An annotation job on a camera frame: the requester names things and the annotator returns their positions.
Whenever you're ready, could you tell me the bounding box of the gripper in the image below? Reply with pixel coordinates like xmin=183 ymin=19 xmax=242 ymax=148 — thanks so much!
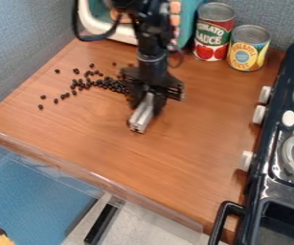
xmin=119 ymin=65 xmax=187 ymax=117

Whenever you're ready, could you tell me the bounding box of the pile of black bits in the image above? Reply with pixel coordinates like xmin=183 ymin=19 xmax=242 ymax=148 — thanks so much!
xmin=36 ymin=61 xmax=133 ymax=111

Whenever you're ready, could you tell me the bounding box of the white and teal toy appliance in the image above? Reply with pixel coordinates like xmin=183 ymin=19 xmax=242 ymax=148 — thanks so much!
xmin=76 ymin=0 xmax=207 ymax=50

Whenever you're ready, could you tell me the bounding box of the red tomato sauce can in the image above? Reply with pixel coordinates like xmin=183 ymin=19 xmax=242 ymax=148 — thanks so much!
xmin=191 ymin=2 xmax=237 ymax=62

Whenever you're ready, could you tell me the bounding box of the yellow pineapple can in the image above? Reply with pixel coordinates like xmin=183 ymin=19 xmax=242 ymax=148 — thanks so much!
xmin=225 ymin=24 xmax=272 ymax=73

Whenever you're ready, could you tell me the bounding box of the toy stove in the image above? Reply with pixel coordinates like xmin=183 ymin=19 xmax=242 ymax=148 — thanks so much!
xmin=206 ymin=39 xmax=294 ymax=245

